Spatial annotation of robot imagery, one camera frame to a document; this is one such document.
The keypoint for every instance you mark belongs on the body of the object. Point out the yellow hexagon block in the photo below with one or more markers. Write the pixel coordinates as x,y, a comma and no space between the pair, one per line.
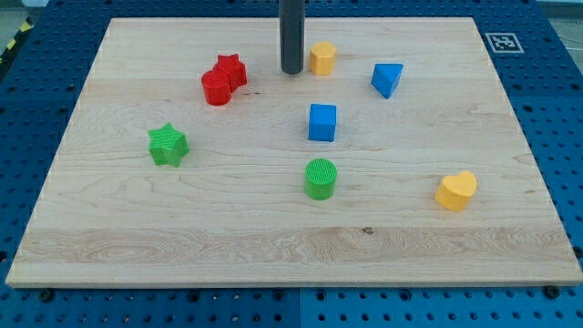
322,58

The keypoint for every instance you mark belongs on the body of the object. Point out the blue triangle block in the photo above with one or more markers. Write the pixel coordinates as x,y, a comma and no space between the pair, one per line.
386,78

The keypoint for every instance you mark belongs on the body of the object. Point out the green cylinder block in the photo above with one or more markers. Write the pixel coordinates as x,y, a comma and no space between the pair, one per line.
320,178

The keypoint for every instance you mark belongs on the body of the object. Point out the blue cube block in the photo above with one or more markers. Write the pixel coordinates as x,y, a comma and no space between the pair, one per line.
322,122

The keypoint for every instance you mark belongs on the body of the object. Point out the wooden board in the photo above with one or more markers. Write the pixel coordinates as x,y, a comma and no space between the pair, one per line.
235,212

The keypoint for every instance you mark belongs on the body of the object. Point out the red star block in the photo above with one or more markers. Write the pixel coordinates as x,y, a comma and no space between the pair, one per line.
234,69

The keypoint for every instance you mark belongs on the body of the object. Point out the red cylinder block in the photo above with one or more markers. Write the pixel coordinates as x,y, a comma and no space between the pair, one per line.
216,87

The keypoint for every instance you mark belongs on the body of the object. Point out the green star block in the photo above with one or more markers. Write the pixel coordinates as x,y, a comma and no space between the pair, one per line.
167,146

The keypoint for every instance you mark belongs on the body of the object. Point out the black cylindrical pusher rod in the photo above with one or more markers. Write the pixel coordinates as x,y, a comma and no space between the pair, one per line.
291,18

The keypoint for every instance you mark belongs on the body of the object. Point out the yellow heart block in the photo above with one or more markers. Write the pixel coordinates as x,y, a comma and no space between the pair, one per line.
455,191

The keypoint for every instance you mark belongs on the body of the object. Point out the white fiducial marker tag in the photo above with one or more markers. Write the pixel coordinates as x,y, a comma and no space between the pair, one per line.
504,43

